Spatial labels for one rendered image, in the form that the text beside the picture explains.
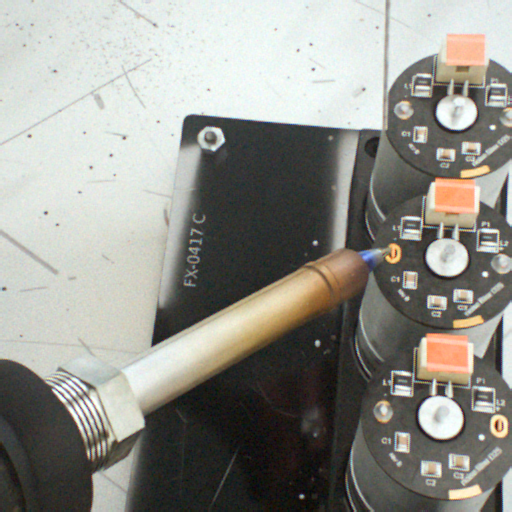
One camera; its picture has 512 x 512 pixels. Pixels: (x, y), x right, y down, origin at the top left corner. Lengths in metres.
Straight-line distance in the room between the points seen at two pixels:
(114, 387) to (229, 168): 0.12
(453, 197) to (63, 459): 0.09
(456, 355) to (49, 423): 0.07
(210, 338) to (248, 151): 0.11
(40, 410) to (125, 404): 0.02
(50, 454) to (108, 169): 0.14
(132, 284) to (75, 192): 0.03
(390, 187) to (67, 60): 0.10
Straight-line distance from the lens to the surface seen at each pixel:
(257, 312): 0.20
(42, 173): 0.31
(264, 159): 0.29
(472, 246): 0.23
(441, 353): 0.22
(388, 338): 0.24
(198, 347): 0.19
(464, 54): 0.24
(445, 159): 0.24
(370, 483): 0.23
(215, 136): 0.29
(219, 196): 0.29
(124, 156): 0.31
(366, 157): 0.28
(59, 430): 0.17
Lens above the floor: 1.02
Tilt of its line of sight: 67 degrees down
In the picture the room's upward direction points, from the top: 1 degrees clockwise
